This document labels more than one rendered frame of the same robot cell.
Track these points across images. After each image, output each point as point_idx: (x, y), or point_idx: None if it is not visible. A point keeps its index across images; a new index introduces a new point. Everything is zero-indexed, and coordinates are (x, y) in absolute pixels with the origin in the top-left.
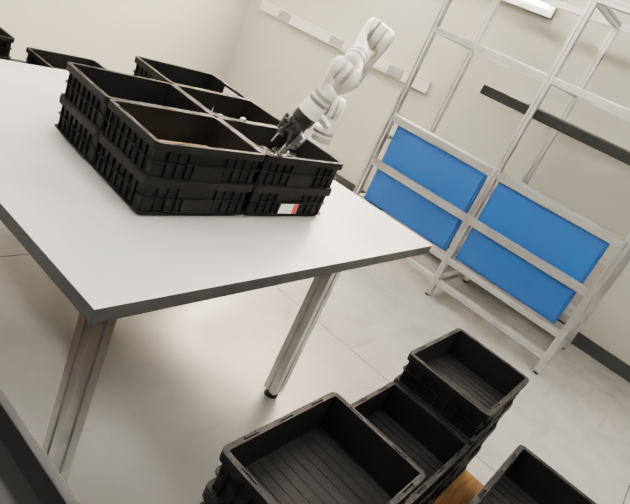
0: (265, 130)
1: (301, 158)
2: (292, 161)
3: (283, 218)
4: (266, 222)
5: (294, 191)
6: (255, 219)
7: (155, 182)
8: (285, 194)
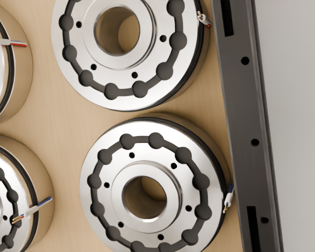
0: None
1: (230, 62)
2: (270, 170)
3: (263, 43)
4: (303, 145)
5: (258, 32)
6: (286, 180)
7: None
8: None
